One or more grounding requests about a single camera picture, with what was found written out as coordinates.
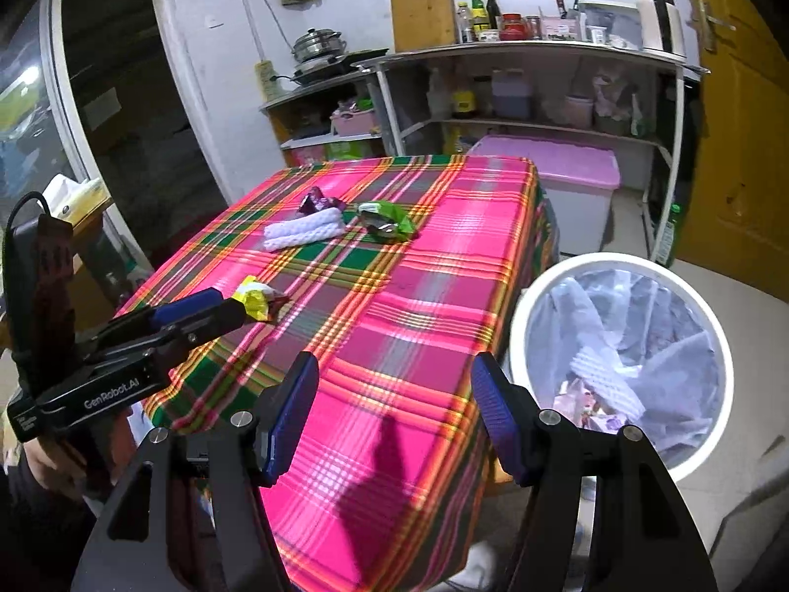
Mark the white foam fruit net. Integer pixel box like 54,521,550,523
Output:
566,345,647,425
264,207,347,254

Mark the white round trash bin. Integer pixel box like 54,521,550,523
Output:
508,252,736,485

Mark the white metal shelf unit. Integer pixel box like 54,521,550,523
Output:
358,37,704,260

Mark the black induction cooker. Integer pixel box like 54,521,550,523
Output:
289,48,391,84

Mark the pink plaid tablecloth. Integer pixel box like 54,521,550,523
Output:
116,154,559,592

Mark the wooden side cabinet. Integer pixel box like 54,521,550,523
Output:
58,196,140,328

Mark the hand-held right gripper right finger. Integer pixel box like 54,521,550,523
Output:
469,351,719,592

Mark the pink lidded storage box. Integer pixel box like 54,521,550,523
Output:
467,134,621,255

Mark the yellow wooden door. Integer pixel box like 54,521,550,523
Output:
677,0,789,303

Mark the small wooden shelf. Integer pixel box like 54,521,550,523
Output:
259,69,386,167

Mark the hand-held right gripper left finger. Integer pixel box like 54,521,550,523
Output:
71,350,322,592

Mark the steel steamer pot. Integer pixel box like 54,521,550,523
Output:
291,27,347,66

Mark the purple candy wrapper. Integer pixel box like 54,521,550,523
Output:
299,186,347,215

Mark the white plastic bottle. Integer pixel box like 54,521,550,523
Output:
427,71,450,121

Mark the pink plastic basket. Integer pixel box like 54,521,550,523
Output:
331,105,378,137

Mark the translucent plastic jug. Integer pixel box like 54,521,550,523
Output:
491,69,534,122

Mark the green glass bottle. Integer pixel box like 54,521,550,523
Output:
653,203,682,267

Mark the wooden cutting board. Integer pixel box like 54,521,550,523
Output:
389,0,458,54

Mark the person's left hand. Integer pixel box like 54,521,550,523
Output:
23,404,137,502

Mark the green snack bag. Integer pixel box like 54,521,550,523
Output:
356,200,421,241

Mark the clear plastic bin liner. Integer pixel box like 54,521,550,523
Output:
533,265,723,454

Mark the yellow label oil bottle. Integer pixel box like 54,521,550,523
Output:
452,77,477,119

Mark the white electric kettle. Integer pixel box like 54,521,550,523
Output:
634,0,687,61

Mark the yellow snack wrapper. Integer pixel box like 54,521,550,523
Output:
237,275,289,324

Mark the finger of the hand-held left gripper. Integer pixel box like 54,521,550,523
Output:
157,299,249,364
149,288,226,329

